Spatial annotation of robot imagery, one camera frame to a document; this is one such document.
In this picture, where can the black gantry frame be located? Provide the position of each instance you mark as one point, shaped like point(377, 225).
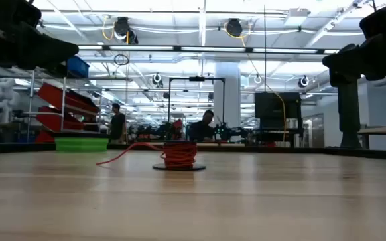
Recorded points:
point(196, 79)

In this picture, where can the black background robot arm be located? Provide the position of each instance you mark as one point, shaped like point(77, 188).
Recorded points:
point(226, 132)

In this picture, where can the person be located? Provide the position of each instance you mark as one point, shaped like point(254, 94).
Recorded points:
point(199, 130)
point(117, 124)

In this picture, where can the black monitor cart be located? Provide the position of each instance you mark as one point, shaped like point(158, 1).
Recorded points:
point(273, 107)

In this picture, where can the long ceiling light strip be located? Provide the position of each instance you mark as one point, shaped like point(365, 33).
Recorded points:
point(213, 49)

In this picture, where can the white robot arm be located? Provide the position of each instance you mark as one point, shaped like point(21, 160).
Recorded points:
point(3, 97)

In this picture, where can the wooden top workbench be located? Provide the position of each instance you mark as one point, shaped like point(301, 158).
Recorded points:
point(380, 130)

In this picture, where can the blue storage bin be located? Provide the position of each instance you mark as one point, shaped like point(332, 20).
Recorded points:
point(79, 67)

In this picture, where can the white building column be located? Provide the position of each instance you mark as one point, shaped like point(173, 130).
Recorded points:
point(228, 93)

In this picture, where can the green square container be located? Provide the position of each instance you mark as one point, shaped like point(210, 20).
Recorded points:
point(80, 144)

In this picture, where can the red storage bin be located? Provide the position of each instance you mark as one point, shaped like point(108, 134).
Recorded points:
point(52, 120)
point(44, 137)
point(59, 95)

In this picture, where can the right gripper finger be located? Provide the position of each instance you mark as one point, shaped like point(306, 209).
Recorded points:
point(345, 65)

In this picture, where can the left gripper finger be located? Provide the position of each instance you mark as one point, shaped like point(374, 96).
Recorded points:
point(49, 52)

